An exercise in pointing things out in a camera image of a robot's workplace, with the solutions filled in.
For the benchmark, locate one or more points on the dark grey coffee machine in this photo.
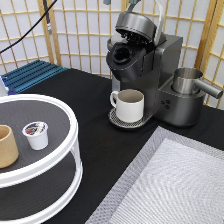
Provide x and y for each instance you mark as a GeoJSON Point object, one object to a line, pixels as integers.
{"type": "Point", "coordinates": [142, 57]}

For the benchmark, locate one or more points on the white coffee pod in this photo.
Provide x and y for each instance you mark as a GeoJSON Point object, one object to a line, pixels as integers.
{"type": "Point", "coordinates": [36, 134]}

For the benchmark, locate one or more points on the white ceramic mug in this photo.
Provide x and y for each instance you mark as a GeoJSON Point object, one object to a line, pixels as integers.
{"type": "Point", "coordinates": [128, 104]}

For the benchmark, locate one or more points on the steel milk frother jug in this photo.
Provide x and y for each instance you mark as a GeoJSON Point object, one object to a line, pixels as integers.
{"type": "Point", "coordinates": [188, 81]}

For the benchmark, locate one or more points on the grey woven placemat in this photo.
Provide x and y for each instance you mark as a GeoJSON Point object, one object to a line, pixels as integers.
{"type": "Point", "coordinates": [172, 180]}

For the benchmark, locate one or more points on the white two-tier round shelf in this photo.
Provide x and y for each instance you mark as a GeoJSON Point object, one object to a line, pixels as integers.
{"type": "Point", "coordinates": [41, 182]}

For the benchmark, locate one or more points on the tan paper cup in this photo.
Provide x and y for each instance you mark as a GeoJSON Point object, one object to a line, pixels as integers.
{"type": "Point", "coordinates": [8, 147]}

